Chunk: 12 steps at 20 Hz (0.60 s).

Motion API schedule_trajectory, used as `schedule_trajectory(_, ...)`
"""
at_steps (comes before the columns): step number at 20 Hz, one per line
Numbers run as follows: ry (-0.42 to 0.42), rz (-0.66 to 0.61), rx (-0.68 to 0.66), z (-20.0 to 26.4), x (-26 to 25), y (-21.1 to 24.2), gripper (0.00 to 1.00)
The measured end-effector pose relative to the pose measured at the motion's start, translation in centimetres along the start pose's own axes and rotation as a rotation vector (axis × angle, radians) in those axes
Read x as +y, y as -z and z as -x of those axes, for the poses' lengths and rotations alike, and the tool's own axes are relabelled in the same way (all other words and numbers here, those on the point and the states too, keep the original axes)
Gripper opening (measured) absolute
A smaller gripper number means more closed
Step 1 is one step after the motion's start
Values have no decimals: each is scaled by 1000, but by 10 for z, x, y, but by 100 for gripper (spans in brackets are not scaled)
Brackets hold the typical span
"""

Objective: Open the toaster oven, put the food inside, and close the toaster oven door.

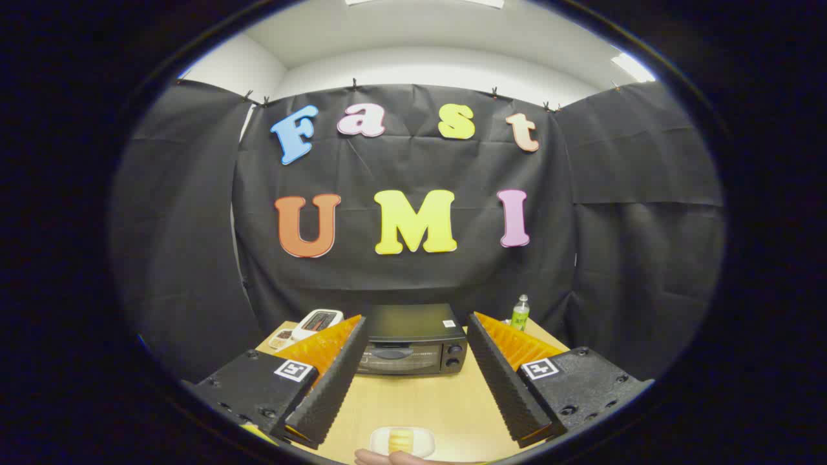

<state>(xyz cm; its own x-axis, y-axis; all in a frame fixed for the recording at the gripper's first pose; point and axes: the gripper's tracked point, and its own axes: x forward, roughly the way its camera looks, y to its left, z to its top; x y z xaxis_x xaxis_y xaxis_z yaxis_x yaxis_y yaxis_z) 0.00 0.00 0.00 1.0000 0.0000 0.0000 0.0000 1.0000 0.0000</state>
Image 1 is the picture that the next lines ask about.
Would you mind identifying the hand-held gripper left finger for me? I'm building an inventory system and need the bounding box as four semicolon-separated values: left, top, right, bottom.
192;315;370;451

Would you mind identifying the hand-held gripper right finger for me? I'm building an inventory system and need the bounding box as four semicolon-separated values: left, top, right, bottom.
466;312;654;449

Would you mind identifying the black toaster oven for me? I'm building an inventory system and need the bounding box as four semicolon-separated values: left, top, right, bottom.
354;304;468;377

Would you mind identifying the white pop-up toaster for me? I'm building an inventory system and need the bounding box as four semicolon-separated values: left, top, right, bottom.
291;309;344;342

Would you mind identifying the white rectangular plate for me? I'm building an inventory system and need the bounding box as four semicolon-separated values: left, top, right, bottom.
370;426;436;460

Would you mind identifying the small ceiling light panel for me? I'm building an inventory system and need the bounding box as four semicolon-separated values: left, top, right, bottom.
611;52;656;83

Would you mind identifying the long ceiling light panel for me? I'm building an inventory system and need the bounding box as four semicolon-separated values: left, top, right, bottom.
346;0;505;9

